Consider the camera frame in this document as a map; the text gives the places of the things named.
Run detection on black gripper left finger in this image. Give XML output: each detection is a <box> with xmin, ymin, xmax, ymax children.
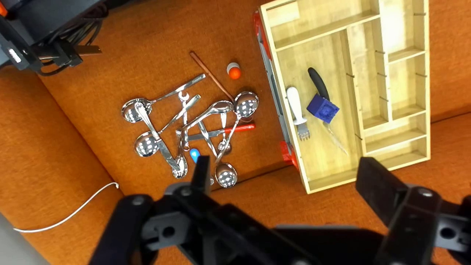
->
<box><xmin>89</xmin><ymin>154</ymin><xmax>314</xmax><ymax>265</ymax></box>

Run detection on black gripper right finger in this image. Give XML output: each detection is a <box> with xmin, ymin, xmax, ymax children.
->
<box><xmin>354</xmin><ymin>156</ymin><xmax>471</xmax><ymax>265</ymax></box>

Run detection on small silver hooked opener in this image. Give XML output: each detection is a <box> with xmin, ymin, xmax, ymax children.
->
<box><xmin>176</xmin><ymin>86</ymin><xmax>194</xmax><ymax>107</ymax></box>

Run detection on blue cube block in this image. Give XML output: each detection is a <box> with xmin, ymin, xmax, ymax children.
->
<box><xmin>306</xmin><ymin>94</ymin><xmax>341</xmax><ymax>125</ymax></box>

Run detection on grey toolbox with orange latches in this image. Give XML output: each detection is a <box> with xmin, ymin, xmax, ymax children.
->
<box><xmin>251</xmin><ymin>8</ymin><xmax>300</xmax><ymax>170</ymax></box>

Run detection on wooden cutlery tray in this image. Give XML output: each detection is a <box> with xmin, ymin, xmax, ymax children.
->
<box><xmin>257</xmin><ymin>0</ymin><xmax>432</xmax><ymax>195</ymax></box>

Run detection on black robot platform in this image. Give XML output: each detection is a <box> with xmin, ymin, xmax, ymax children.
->
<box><xmin>0</xmin><ymin>0</ymin><xmax>107</xmax><ymax>75</ymax></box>

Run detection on blue-handled utensil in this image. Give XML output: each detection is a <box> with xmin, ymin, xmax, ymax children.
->
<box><xmin>188</xmin><ymin>145</ymin><xmax>202</xmax><ymax>166</ymax></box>

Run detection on orange-handled utensil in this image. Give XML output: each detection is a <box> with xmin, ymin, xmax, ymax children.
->
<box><xmin>188</xmin><ymin>122</ymin><xmax>257</xmax><ymax>142</ymax></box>

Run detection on white cable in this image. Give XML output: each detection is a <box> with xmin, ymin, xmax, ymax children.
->
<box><xmin>13</xmin><ymin>181</ymin><xmax>120</xmax><ymax>234</ymax></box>

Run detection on white-handled fork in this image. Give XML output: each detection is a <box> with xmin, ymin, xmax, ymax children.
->
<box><xmin>285</xmin><ymin>85</ymin><xmax>311</xmax><ymax>142</ymax></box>

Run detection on black-handled knife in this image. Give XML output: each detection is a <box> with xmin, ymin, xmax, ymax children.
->
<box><xmin>306</xmin><ymin>66</ymin><xmax>348</xmax><ymax>154</ymax></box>

